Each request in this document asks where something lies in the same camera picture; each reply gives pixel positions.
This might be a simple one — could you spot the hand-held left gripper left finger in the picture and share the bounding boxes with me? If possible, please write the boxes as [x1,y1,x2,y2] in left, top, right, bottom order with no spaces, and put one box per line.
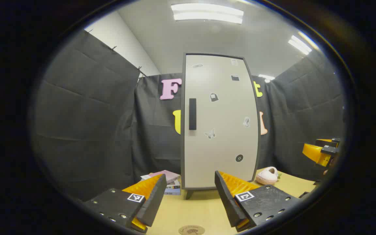
[84,174,168,234]

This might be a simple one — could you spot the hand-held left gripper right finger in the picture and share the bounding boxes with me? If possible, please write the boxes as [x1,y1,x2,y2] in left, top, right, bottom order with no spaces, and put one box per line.
[215,170,301,233]

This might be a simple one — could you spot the round cork coaster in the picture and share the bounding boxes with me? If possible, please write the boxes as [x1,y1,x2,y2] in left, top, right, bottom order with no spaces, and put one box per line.
[179,225,205,235]

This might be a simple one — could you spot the dark grey cabinet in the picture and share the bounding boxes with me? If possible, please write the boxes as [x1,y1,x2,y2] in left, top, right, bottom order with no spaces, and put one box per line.
[180,53,262,200]

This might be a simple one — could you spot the black cabinet door handle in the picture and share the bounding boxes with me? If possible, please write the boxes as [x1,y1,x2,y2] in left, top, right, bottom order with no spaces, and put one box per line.
[189,98,197,131]

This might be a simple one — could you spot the pink book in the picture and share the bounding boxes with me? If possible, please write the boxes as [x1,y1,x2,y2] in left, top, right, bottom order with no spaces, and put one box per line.
[149,170,181,184]

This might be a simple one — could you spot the pink plush slipper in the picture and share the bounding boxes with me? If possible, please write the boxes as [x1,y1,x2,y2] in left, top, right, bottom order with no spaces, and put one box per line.
[256,166,279,185]

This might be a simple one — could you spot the black backdrop cloth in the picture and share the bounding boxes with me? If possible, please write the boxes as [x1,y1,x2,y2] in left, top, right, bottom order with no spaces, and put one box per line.
[31,29,345,201]

